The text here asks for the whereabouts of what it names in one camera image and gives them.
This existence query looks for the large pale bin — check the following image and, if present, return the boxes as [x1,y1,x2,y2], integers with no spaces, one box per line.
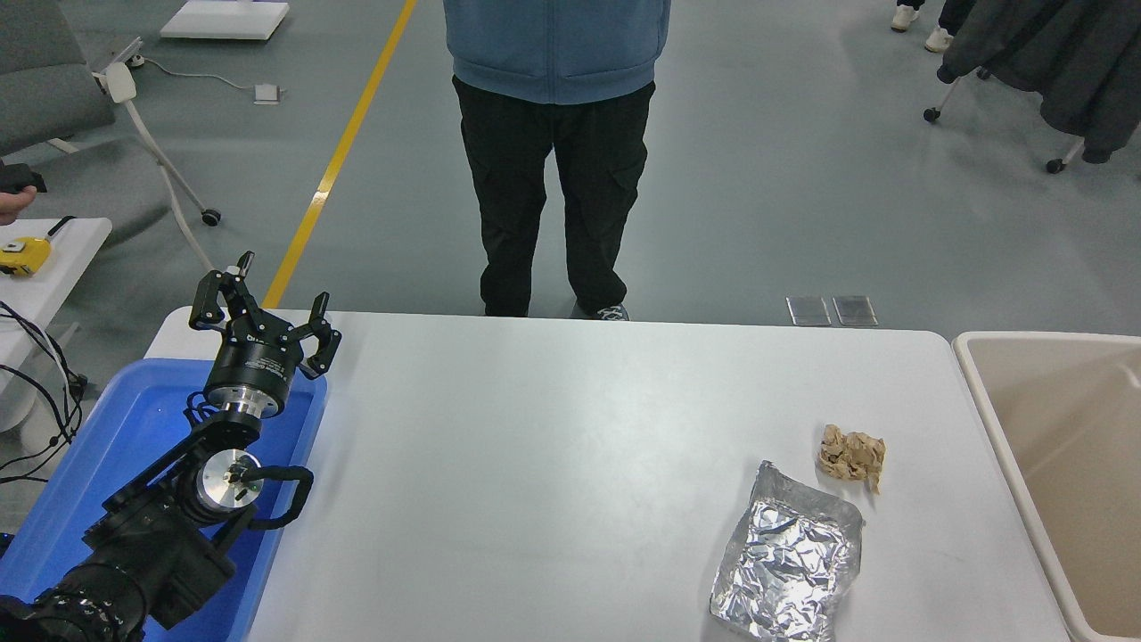
[952,332,1141,642]

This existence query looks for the white wheeled coat rack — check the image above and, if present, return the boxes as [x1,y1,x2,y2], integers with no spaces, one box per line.
[923,67,1087,175]

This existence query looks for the crumpled silver foil tray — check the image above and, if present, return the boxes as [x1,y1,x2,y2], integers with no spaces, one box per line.
[710,461,865,642]

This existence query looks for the grey upholstered chair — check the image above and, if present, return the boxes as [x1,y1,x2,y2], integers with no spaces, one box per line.
[0,0,117,158]

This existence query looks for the black cables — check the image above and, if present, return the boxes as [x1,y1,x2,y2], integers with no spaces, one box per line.
[0,301,87,484]

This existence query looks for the white side table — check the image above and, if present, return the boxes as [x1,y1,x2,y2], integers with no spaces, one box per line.
[0,218,112,433]

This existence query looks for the white floor cable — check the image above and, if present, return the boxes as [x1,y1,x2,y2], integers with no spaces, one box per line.
[129,55,259,92]

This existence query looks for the dark coats on rack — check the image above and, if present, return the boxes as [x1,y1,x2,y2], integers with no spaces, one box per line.
[936,0,1141,164]

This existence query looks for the white flat board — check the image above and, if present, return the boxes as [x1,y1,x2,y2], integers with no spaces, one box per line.
[159,0,291,41]

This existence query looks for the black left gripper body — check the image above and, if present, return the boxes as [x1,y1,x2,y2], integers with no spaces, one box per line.
[205,312,306,404]

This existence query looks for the small black object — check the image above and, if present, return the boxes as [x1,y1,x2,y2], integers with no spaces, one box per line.
[0,162,48,193]

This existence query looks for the blue plastic tray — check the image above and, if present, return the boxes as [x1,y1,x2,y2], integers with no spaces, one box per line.
[0,358,328,642]

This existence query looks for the person's hand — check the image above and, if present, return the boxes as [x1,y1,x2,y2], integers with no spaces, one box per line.
[0,185,38,226]

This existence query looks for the yellow tape measure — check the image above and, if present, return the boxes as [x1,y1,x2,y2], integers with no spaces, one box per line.
[0,236,52,276]

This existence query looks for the crumpled tan paper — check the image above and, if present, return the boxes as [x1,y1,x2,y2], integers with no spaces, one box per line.
[818,424,887,494]

